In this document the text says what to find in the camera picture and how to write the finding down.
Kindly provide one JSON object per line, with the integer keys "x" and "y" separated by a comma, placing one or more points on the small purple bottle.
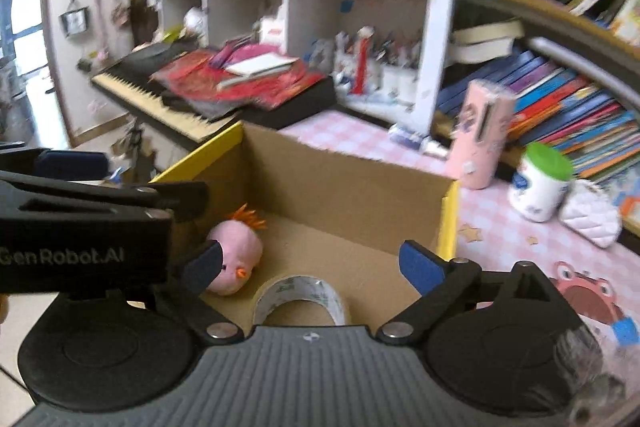
{"x": 410, "y": 138}

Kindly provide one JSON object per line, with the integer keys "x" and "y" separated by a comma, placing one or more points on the yellow cardboard box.
{"x": 350, "y": 197}

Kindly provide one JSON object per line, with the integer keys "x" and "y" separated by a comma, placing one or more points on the wooden bookshelf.
{"x": 565, "y": 19}

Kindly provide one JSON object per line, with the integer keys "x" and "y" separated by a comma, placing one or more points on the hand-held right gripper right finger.
{"x": 419, "y": 269}

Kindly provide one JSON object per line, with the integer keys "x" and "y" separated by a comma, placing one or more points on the white flat bar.
{"x": 585, "y": 64}

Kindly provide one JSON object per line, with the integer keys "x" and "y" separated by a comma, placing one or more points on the white cubby shelf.
{"x": 440, "y": 32}

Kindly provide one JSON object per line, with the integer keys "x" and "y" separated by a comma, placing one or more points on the white canister green lid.
{"x": 537, "y": 192}

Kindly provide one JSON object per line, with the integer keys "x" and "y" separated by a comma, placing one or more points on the black electric piano keyboard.
{"x": 150, "y": 99}

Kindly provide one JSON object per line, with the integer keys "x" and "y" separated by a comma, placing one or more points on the white quilted handbag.
{"x": 590, "y": 217}

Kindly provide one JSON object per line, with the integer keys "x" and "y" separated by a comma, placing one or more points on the pink cylindrical bottle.
{"x": 480, "y": 137}

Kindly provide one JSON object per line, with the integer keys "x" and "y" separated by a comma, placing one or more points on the white pen holders with pens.
{"x": 380, "y": 67}

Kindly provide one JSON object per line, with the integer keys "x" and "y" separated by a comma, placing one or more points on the thick books lying flat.
{"x": 482, "y": 39}

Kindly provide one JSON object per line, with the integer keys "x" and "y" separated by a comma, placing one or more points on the row of colourful children's books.
{"x": 565, "y": 107}

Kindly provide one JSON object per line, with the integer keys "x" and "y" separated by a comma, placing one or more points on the clear tape roll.
{"x": 300, "y": 289}

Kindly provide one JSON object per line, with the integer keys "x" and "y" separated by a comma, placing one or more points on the hanging photo frame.
{"x": 74, "y": 19}

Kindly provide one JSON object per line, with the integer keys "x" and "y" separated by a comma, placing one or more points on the white notebook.
{"x": 257, "y": 64}

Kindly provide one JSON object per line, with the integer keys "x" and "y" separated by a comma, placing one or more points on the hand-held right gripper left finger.
{"x": 202, "y": 269}

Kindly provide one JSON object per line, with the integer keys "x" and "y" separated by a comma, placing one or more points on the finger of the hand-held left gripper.
{"x": 70, "y": 164}
{"x": 100, "y": 199}

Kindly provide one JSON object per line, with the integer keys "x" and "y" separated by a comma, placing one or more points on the pink plush toy head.
{"x": 240, "y": 252}

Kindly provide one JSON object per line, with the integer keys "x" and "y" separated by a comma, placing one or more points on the pink checked desk mat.
{"x": 500, "y": 237}

